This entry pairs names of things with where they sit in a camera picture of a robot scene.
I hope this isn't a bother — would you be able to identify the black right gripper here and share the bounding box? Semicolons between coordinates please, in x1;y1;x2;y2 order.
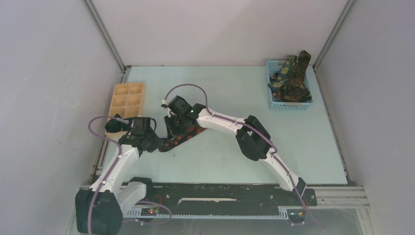
164;114;187;141

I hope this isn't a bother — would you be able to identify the black orange-flower tie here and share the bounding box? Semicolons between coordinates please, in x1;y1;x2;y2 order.
158;126;206;152

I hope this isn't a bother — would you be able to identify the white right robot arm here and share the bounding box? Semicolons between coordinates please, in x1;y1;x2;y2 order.
159;96;307;205

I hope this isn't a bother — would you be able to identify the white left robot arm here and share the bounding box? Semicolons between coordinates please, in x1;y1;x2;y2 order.
75;117;161;235

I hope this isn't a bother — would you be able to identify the rolled dark green tie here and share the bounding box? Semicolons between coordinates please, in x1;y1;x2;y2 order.
121;117;134;132

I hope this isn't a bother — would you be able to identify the wooden compartment organizer box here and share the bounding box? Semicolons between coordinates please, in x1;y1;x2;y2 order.
109;82;146;119

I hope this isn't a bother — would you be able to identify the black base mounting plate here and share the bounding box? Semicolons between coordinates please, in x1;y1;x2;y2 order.
144;183;317;214

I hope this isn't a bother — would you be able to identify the navy yellow-flower tie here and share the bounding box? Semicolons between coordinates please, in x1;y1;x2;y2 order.
267;55;297;101

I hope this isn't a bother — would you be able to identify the light blue plastic basket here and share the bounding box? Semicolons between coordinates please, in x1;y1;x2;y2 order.
266;56;313;111

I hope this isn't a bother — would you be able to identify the dark gold-patterned tie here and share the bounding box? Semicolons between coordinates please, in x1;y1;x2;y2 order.
280;50;312;103

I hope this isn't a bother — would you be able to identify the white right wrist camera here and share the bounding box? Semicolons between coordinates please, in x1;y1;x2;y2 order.
161;99;176;117

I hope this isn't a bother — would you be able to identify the light blue cable duct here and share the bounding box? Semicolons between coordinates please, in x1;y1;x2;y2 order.
124;207;290;220

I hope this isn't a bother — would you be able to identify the aluminium frame rail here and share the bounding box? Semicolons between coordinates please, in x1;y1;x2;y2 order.
313;186;369;209

